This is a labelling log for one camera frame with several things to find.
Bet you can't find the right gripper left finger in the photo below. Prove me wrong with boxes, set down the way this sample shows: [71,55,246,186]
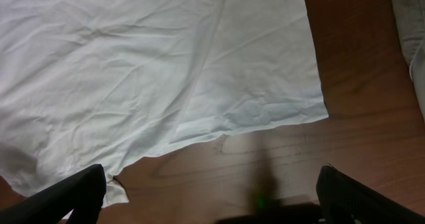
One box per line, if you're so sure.
[1,164,106,224]

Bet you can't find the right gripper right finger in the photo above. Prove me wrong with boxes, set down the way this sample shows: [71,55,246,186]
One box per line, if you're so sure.
[316,166,424,224]

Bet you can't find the white t-shirt black logo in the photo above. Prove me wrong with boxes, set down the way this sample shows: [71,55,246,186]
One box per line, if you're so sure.
[1,0,328,206]

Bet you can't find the beige khaki shorts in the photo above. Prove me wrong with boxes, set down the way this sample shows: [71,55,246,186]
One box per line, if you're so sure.
[391,0,424,113]

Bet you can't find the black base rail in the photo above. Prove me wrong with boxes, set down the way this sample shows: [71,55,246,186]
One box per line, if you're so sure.
[215,203,323,224]

